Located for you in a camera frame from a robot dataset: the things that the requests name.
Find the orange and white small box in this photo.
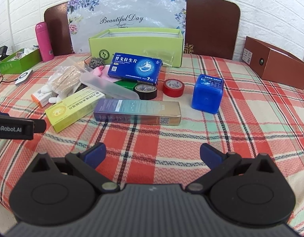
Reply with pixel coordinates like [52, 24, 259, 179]
[31, 89, 52, 108]

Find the red tape roll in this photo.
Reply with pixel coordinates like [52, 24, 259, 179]
[163, 78, 185, 97]

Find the white glove with pink cuff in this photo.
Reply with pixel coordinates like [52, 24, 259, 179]
[42, 84, 66, 103]

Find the blue medicine box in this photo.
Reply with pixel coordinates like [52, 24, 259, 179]
[108, 53, 163, 84]

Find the translucent plastic case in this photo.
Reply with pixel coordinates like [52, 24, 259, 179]
[80, 72, 140, 101]

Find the brown cardboard box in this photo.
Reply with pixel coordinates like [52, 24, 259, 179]
[242, 36, 304, 89]

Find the black device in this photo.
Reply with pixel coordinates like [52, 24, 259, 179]
[0, 46, 9, 76]

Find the steel wool scrubber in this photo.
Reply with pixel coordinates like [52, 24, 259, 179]
[89, 57, 105, 69]

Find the white remote device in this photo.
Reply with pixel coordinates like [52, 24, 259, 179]
[15, 70, 33, 86]

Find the plaid bed sheet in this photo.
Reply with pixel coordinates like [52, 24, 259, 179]
[0, 53, 304, 237]

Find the floral plastic bag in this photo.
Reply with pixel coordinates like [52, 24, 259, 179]
[67, 0, 187, 54]

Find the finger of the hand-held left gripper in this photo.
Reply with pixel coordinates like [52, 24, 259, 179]
[34, 119, 47, 133]

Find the brown wooden headboard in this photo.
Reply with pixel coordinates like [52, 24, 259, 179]
[44, 0, 241, 60]

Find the clear plastic cup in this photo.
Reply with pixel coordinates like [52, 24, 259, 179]
[142, 49, 176, 70]

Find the green flat box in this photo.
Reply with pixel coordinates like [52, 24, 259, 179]
[115, 79, 138, 91]

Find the small green open box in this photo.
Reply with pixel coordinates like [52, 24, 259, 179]
[0, 48, 42, 74]

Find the yellow-green medicine box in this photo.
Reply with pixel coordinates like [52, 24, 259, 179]
[45, 89, 107, 133]

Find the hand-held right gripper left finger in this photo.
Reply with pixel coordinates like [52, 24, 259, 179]
[31, 142, 121, 193]

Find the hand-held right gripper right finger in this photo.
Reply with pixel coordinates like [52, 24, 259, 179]
[185, 143, 277, 193]

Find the light green cardboard box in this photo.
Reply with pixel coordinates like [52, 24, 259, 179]
[88, 28, 184, 68]

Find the black tape roll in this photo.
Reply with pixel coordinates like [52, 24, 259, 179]
[135, 84, 158, 100]

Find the long gradient coloured box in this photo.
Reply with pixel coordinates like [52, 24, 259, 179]
[93, 98, 181, 126]

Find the pink and white glove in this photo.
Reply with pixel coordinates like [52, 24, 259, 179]
[91, 67, 118, 82]

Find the blue cube box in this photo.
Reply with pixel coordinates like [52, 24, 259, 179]
[191, 74, 224, 114]

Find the pink thermos bottle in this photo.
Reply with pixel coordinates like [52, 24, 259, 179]
[35, 22, 54, 62]

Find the bag of wooden sticks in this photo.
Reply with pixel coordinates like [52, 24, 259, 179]
[50, 57, 91, 94]

